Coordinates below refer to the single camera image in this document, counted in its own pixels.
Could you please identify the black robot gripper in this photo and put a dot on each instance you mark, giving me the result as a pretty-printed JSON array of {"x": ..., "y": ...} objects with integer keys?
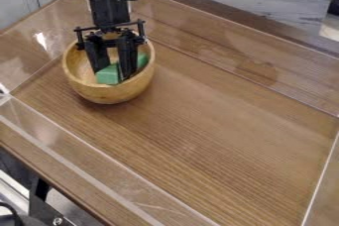
[{"x": 114, "y": 39}]

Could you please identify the green rectangular block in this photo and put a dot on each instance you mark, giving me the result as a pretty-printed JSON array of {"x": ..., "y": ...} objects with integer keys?
[{"x": 110, "y": 75}]

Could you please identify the brown wooden bowl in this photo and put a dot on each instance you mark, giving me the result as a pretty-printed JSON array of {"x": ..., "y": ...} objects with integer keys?
[{"x": 82, "y": 80}]

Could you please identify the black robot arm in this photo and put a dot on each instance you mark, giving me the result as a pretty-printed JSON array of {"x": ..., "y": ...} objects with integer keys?
[{"x": 109, "y": 13}]

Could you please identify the clear acrylic tray wall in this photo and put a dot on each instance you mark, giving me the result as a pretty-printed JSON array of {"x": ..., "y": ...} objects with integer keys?
[{"x": 227, "y": 144}]

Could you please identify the black table leg bracket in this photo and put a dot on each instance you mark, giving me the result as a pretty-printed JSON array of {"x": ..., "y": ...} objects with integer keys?
[{"x": 40, "y": 209}]

